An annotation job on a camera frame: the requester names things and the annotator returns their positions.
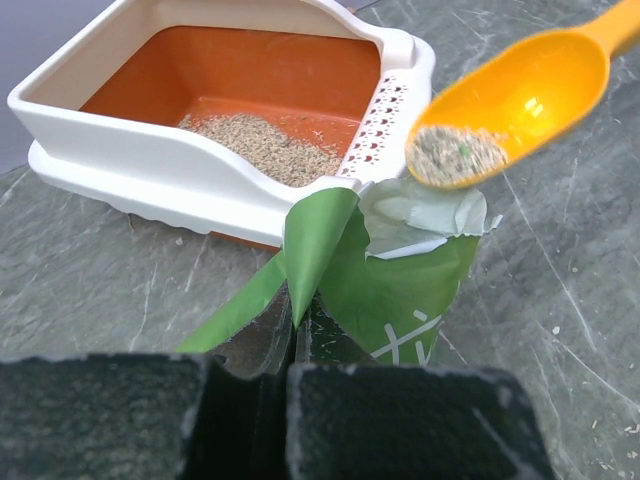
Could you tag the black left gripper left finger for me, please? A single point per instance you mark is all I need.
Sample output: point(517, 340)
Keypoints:
point(217, 415)

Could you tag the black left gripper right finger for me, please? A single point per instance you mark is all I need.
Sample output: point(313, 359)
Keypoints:
point(349, 417)

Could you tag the green litter bag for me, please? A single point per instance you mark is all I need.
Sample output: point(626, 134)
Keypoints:
point(387, 262)

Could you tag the yellow plastic litter scoop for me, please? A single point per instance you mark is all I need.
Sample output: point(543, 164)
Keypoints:
point(527, 96)

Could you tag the grey cat litter pile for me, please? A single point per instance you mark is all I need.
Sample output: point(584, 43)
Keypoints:
point(284, 158)

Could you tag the white and orange litter box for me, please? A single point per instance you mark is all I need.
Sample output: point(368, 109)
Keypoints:
point(104, 109)

